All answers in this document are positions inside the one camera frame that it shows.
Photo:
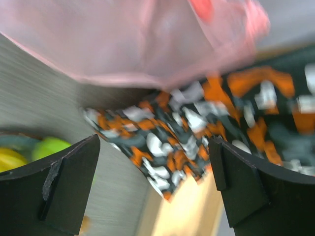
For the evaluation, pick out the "brown fake longan bunch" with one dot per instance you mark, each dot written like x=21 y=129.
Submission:
x=86 y=222

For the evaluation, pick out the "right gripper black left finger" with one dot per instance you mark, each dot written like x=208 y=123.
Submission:
x=48 y=197

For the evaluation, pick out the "green fake starfruit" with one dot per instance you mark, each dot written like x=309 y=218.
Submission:
x=48 y=146

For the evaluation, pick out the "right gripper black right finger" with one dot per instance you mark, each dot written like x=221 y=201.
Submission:
x=261 y=198

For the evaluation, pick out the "yellow fake starfruit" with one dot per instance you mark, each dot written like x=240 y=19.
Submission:
x=11 y=159

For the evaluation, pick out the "pink plastic bag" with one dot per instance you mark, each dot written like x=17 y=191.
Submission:
x=135 y=43

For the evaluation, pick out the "patterned orange black garment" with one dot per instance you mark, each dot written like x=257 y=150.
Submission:
x=267 y=110

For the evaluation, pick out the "blue ceramic plate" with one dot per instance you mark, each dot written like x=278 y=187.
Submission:
x=20 y=142

